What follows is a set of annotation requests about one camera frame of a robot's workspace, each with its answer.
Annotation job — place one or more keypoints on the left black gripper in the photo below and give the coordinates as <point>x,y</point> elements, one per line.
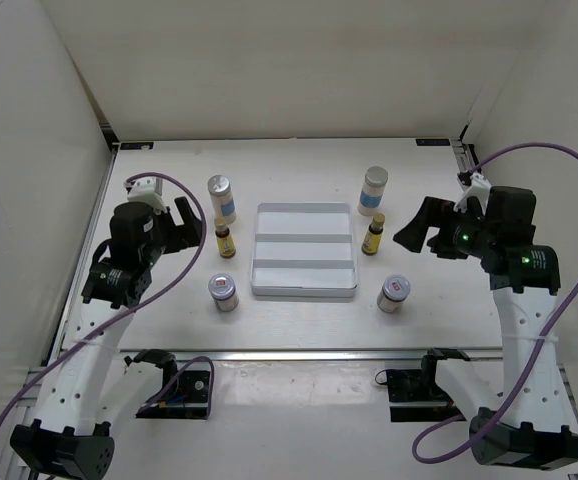
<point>188,234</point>

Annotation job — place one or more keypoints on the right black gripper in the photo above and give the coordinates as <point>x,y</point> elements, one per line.
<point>412,236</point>

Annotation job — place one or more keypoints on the yellow label bottle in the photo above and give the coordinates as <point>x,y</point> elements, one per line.
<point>372,239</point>
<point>225,243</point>

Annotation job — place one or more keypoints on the short spice jar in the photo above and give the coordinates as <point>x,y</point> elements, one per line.
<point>394,291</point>
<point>222,289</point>

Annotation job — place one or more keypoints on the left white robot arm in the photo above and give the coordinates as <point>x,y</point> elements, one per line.
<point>73,432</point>

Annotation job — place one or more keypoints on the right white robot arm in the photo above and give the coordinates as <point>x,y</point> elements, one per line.
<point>529,425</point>

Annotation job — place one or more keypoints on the left tall white shaker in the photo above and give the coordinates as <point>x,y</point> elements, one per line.
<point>219,188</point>

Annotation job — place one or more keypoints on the tall white shaker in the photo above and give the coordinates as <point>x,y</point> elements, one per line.
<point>372,191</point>
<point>219,188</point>

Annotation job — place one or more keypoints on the right tall white shaker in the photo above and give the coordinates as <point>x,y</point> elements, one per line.
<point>372,191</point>

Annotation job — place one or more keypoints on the white divided organizer tray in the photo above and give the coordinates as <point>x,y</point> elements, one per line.
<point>304,250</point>

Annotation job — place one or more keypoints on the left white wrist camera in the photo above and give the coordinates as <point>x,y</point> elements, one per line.
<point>146,190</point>

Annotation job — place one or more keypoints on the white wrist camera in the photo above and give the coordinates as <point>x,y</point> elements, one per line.
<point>475,186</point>
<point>146,190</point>

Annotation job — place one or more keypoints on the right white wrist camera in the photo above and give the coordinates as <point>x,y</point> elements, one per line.
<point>475,186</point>

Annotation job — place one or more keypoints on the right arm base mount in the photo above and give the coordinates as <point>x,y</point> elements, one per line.
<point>413,394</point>

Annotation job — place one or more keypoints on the aluminium front rail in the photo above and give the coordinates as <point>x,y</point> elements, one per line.
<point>285,355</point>

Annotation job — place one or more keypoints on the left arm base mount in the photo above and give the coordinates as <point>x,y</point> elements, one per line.
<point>186,391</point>

